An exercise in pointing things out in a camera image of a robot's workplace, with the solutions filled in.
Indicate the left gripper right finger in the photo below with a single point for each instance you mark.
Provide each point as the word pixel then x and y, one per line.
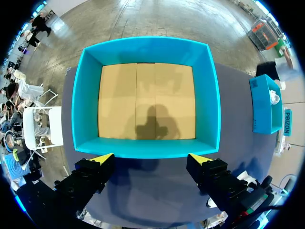
pixel 209 174

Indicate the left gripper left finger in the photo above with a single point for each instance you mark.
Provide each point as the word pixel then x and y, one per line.
pixel 95 171

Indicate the white sneaker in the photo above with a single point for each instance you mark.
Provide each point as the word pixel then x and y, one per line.
pixel 274 97

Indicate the teal shoebox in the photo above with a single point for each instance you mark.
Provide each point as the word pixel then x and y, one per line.
pixel 261 105
pixel 85 95

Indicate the teal box lid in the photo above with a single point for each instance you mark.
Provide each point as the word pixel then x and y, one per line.
pixel 287 121

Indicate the person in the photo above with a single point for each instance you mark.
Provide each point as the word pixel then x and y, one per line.
pixel 10 89
pixel 30 39
pixel 41 22
pixel 284 70

